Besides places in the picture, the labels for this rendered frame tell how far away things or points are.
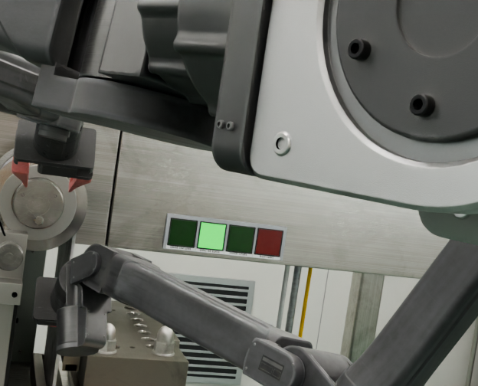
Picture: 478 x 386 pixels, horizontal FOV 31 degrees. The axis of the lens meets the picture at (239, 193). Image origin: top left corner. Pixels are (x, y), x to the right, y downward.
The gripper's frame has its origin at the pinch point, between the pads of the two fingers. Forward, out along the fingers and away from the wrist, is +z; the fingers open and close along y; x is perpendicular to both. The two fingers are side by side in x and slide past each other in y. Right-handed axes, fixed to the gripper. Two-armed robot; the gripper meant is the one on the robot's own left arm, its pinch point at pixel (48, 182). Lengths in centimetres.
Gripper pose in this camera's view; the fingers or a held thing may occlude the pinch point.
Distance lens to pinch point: 123.6
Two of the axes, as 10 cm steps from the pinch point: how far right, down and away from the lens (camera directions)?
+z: -2.8, 5.5, 7.9
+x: -0.5, -8.3, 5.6
